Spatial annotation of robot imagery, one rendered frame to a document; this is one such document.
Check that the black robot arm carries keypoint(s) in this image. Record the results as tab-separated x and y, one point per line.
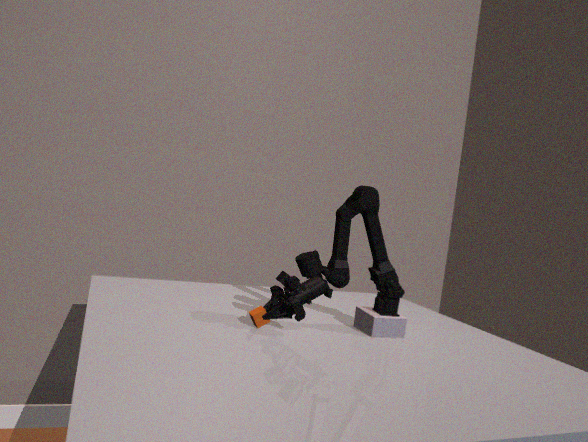
364	200

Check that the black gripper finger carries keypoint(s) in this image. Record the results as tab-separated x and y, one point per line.
272	303
281	311

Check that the orange block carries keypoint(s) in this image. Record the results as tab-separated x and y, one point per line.
256	316

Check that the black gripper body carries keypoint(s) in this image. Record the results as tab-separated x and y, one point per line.
295	303

